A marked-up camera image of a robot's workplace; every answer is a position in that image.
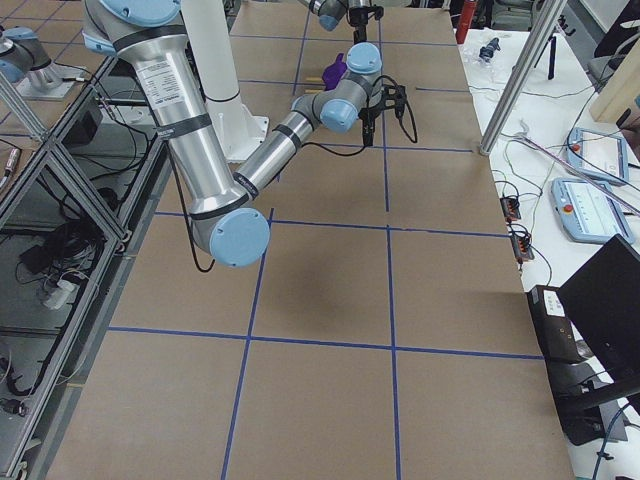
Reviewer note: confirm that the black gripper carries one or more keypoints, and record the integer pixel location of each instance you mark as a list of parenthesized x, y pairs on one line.
[(358, 18), (367, 118)]

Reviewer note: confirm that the purple towel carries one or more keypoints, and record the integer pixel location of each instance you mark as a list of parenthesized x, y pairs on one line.
[(334, 72)]

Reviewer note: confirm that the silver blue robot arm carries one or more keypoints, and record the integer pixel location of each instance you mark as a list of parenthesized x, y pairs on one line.
[(331, 12), (181, 54)]

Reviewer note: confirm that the white wooden towel rack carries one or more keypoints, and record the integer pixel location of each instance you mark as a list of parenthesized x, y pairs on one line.
[(314, 85)]

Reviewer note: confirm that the red bottle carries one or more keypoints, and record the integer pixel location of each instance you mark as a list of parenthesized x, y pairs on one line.
[(466, 15)]

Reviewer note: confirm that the far teach pendant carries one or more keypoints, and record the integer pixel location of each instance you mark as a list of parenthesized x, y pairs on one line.
[(599, 155)]

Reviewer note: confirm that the teach pendant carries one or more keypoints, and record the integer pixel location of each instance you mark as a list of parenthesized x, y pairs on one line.
[(599, 155), (587, 214)]

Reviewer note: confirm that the near teach pendant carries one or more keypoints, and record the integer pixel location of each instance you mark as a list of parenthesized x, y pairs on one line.
[(587, 214)]

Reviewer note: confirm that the black computer box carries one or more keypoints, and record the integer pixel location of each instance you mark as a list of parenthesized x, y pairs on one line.
[(554, 331)]

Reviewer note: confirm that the black monitor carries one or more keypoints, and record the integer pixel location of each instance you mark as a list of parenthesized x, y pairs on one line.
[(601, 299)]

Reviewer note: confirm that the white pedestal column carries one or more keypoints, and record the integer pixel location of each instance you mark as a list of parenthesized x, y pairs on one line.
[(239, 132)]

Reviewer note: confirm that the aluminium frame post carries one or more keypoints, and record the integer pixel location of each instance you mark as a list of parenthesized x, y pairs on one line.
[(532, 49)]

